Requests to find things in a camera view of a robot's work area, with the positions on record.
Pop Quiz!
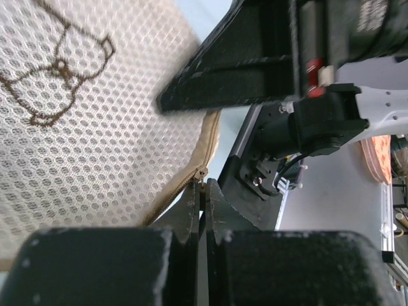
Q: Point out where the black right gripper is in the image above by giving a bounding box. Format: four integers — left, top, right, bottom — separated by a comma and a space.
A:
288, 1, 407, 96

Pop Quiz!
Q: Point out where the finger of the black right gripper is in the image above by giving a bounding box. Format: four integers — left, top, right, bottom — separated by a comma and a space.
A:
156, 1, 295, 113

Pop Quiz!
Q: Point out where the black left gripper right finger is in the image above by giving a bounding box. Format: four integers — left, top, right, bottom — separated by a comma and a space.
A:
205, 179, 402, 305

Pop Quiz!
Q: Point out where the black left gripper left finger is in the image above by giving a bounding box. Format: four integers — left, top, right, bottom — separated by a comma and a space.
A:
6, 183, 200, 305

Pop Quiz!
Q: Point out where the beige mesh laundry bag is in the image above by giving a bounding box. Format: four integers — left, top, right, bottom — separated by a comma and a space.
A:
1, 1, 220, 272

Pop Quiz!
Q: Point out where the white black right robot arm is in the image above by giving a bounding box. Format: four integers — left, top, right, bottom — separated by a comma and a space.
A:
156, 1, 407, 158

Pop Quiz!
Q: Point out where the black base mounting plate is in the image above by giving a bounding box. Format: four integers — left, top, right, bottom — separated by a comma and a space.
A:
216, 105, 303, 230

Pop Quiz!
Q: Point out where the orange object in background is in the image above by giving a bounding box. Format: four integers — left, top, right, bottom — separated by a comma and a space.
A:
360, 135, 392, 185

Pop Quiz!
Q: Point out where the aluminium frame rail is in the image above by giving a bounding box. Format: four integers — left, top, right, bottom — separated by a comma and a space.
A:
380, 182, 407, 288

